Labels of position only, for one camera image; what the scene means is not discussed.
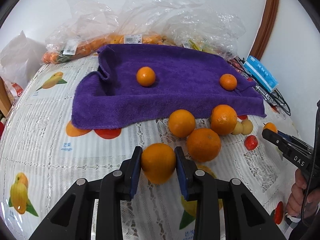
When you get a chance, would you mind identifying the person's right hand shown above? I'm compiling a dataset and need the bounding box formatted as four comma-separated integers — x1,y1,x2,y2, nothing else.
286,169,320,218

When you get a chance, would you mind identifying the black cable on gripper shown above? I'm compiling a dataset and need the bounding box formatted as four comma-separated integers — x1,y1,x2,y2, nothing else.
300,154,320,227

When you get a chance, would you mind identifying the large orange front right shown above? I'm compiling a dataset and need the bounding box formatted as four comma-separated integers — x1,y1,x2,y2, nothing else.
186,128,221,163

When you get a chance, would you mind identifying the blue white box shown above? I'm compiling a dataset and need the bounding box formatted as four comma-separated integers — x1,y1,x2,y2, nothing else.
244,55,278,93

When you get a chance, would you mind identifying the small kumquat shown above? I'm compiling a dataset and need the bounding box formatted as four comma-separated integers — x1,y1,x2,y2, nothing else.
263,122,278,133

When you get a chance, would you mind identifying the bumpy orange near towel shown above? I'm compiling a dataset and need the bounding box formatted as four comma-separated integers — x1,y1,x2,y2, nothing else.
210,105,238,136

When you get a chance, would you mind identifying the clear plastic bag right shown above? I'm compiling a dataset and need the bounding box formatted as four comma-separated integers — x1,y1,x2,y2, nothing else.
163,8,246,61

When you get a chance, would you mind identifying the wooden door frame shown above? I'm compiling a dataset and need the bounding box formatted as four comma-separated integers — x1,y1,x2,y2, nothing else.
250,0,279,60

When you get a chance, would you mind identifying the purple towel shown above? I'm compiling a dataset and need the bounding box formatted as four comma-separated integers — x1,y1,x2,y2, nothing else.
71,44,265,129

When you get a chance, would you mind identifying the white lace fruit tablecloth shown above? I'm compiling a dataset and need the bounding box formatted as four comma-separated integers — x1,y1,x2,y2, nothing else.
1,55,298,239

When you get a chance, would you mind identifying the clear plastic bag left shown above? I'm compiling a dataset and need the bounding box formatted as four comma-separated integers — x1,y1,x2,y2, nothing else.
42,0,118,64

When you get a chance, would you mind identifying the small orange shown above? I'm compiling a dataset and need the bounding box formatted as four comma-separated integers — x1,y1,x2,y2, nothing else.
141,143,176,184
219,74,238,91

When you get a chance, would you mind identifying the clear plastic bag of oranges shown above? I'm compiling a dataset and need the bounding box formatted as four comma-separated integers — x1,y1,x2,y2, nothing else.
67,0,211,48

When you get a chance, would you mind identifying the red small fruit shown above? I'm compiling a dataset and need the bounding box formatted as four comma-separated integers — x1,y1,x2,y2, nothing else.
244,135,258,151

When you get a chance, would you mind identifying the pale yellow small fruit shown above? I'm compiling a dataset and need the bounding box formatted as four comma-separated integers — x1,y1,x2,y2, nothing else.
241,119,253,135

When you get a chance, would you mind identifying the white plastic bag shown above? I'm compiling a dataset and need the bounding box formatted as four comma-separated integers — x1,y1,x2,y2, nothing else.
1,32,41,101

